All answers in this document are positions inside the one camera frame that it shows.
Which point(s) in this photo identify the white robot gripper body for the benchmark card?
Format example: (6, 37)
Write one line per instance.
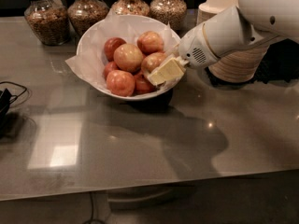
(193, 48)

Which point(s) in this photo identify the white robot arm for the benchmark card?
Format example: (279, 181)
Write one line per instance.
(249, 24)

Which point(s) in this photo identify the yellow-red apple back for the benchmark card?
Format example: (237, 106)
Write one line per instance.
(150, 42)

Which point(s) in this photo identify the red apple front middle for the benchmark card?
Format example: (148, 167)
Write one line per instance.
(142, 85)

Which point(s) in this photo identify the large yellow-red top apple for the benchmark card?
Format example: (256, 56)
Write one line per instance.
(128, 57)

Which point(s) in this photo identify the paper bowl stack front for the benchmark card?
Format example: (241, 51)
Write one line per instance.
(239, 66)

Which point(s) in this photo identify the paper bowl stack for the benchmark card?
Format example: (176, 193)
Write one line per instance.
(210, 8)
(239, 66)

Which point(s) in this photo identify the paper bowl stack back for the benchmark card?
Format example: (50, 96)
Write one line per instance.
(210, 8)

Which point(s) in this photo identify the red-orange apple front left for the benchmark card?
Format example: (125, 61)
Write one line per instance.
(121, 83)

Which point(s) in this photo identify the small red apple left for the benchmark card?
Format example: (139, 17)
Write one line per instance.
(111, 66)

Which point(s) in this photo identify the dark red apple back left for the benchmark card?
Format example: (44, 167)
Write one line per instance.
(111, 45)

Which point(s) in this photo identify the white ceramic bowl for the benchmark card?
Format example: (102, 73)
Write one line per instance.
(93, 44)

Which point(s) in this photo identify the glass cereal jar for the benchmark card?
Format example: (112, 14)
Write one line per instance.
(170, 12)
(83, 14)
(48, 20)
(131, 7)

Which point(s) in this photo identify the black mat under stacks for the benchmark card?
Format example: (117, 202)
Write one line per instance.
(281, 62)

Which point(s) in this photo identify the glass cereal jar far left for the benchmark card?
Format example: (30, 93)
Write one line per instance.
(48, 20)

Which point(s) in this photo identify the black device with cable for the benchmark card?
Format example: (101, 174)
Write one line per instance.
(11, 92)

